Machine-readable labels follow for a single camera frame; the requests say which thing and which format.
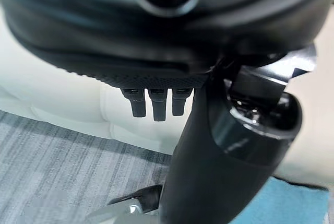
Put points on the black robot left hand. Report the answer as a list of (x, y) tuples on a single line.
[(109, 30)]

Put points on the blue cushion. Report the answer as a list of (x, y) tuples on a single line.
[(287, 204)]

